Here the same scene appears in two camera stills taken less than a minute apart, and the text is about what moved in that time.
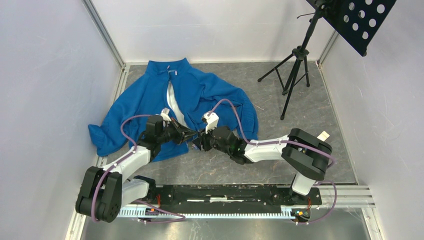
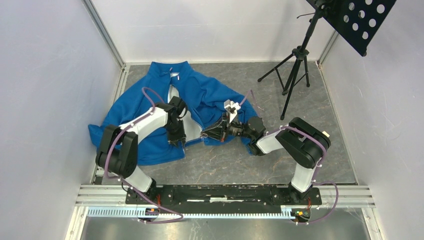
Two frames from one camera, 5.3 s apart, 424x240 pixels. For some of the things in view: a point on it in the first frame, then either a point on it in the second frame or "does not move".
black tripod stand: (288, 70) does not move
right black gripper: (203, 139) -> (220, 132)
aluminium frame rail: (90, 7) does not move
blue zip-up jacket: (178, 104) does not move
